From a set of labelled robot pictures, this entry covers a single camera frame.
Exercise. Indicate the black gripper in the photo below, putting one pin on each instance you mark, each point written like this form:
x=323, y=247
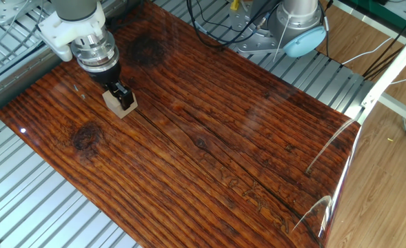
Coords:
x=104, y=75

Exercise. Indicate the pale wooden cube block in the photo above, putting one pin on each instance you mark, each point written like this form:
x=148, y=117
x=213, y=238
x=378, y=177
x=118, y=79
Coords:
x=116, y=107

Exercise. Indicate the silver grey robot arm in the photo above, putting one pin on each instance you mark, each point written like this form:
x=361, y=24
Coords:
x=301, y=15

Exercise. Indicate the glossy wood grain mat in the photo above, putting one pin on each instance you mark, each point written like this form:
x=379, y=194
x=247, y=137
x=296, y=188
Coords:
x=189, y=137

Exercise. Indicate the white aluminium crossbar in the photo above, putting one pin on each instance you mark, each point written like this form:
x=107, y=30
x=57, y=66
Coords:
x=400, y=108

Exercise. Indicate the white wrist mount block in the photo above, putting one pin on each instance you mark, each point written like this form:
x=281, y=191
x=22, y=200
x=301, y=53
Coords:
x=65, y=32

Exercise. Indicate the grey metal rail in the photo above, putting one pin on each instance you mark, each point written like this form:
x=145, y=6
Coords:
x=16, y=84

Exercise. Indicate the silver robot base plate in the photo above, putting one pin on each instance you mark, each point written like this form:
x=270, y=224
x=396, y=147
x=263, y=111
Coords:
x=249, y=43

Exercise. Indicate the white aluminium frame post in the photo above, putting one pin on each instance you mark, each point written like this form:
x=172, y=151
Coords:
x=392, y=65

